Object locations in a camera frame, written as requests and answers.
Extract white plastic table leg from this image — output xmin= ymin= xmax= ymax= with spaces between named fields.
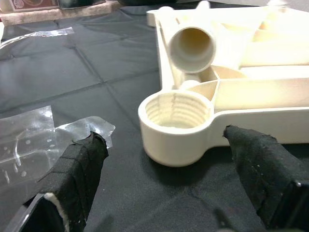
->
xmin=167 ymin=25 xmax=218 ymax=74

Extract large dark metal basin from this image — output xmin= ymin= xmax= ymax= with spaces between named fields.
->
xmin=117 ymin=0 xmax=180 ymax=5

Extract beige cloth covered bench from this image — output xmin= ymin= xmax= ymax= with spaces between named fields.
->
xmin=0 ymin=1 xmax=122 ymax=25

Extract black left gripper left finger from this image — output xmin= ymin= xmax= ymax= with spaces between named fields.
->
xmin=4 ymin=131 xmax=108 ymax=232

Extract box with red print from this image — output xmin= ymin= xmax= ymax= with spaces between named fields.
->
xmin=11 ymin=0 xmax=60 ymax=12

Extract crumpled clear plastic film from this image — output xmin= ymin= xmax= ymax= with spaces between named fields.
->
xmin=0 ymin=105 xmax=116 ymax=187
xmin=0 ymin=27 xmax=74 ymax=51

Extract white ribbed plastic table top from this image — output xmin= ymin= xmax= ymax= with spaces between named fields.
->
xmin=138 ymin=0 xmax=309 ymax=168

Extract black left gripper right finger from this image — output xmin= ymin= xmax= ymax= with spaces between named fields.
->
xmin=223 ymin=125 xmax=309 ymax=232

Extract black tablecloth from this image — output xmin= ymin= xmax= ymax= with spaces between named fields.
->
xmin=0 ymin=2 xmax=309 ymax=232

